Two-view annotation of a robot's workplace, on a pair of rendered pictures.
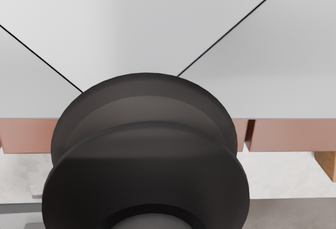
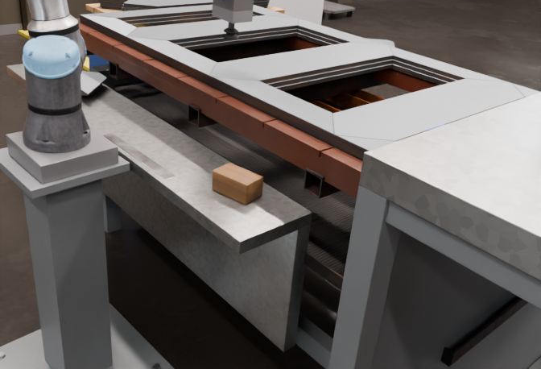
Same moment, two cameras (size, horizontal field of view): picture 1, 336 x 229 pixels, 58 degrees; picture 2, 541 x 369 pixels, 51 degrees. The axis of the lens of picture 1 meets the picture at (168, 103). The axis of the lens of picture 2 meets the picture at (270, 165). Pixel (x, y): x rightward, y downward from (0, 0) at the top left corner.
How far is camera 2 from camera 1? 151 cm
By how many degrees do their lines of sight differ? 87
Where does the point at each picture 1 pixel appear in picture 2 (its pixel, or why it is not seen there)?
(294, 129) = (231, 101)
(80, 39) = (220, 71)
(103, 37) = (223, 72)
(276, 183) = (183, 187)
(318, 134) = (234, 103)
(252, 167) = (184, 176)
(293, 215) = not seen: outside the picture
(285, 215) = not seen: outside the picture
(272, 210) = not seen: outside the picture
